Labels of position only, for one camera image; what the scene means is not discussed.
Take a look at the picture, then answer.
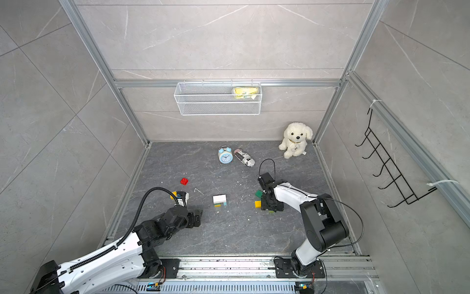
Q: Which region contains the aluminium mounting rail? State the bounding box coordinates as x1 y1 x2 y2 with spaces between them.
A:
160 254 379 282

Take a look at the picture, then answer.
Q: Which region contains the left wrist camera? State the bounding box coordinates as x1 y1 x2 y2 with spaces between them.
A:
176 191 188 207

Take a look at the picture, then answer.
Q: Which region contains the white plush dog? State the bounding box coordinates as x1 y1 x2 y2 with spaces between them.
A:
279 122 313 159

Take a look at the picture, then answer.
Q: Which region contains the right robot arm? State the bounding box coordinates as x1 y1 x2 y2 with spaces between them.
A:
258 173 350 279

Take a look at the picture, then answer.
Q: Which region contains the white wire mesh basket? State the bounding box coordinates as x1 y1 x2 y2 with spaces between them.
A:
174 82 263 116

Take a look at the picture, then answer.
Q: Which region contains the blue alarm clock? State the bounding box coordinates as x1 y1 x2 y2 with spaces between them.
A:
218 146 233 164

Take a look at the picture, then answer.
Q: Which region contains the black wire hook rack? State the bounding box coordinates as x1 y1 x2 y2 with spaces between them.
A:
355 109 438 208

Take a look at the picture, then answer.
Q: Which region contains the yellow sponge in basket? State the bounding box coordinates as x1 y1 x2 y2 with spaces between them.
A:
231 86 260 100

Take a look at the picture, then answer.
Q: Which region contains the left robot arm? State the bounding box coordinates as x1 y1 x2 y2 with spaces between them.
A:
30 187 203 294

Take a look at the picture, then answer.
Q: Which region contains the cream long lego brick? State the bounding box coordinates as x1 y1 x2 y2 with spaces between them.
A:
212 194 226 205

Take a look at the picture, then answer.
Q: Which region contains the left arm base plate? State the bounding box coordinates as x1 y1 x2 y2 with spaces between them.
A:
155 258 181 279

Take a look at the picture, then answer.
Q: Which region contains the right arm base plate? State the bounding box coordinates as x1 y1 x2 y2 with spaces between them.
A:
273 256 326 279

